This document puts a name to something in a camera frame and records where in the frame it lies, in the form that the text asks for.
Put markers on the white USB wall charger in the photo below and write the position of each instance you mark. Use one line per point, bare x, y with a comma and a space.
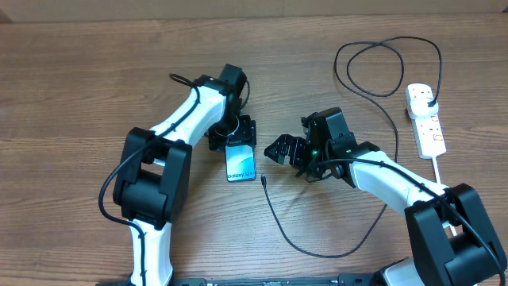
421, 108

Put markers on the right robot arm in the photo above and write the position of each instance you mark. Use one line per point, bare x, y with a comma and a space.
452, 239

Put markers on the Samsung Galaxy smartphone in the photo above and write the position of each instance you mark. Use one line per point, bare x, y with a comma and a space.
240, 163

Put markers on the white power strip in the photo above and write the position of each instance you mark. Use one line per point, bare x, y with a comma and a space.
427, 131

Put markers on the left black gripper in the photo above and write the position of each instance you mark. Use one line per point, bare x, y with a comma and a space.
248, 135

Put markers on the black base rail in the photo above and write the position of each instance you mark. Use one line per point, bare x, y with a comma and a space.
274, 281

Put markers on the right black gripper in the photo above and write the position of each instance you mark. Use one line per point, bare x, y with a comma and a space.
283, 143

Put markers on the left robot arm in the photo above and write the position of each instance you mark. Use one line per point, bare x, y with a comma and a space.
152, 179

